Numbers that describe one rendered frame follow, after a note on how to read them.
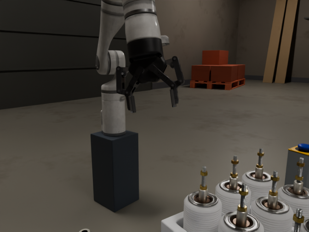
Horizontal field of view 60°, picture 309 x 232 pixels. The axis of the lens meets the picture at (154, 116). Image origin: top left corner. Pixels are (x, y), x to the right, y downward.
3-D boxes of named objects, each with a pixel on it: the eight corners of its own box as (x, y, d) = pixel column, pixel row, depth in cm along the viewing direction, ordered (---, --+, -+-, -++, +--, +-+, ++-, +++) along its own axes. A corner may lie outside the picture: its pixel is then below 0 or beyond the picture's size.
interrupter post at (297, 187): (304, 194, 72) (305, 182, 72) (299, 196, 71) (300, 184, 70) (295, 190, 74) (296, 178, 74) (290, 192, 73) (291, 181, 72)
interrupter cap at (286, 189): (319, 195, 71) (319, 193, 71) (302, 203, 68) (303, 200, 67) (292, 184, 78) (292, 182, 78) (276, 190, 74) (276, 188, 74)
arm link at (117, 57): (119, 50, 110) (121, 92, 114) (96, 50, 106) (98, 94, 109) (128, 50, 102) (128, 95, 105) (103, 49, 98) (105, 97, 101)
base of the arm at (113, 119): (98, 133, 110) (96, 91, 107) (115, 129, 117) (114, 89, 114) (112, 137, 104) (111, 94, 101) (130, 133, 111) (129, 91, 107)
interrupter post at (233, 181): (237, 190, 74) (238, 179, 73) (228, 189, 75) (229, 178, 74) (237, 186, 76) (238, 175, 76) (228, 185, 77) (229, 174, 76)
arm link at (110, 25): (97, -4, 93) (123, -1, 97) (93, 67, 108) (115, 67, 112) (104, 4, 86) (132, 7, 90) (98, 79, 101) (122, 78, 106)
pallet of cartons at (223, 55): (213, 82, 654) (214, 50, 639) (255, 85, 587) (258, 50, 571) (180, 86, 559) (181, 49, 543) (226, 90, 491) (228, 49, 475)
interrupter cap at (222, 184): (248, 196, 71) (248, 194, 71) (218, 192, 73) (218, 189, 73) (246, 183, 78) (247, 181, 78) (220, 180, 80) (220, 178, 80)
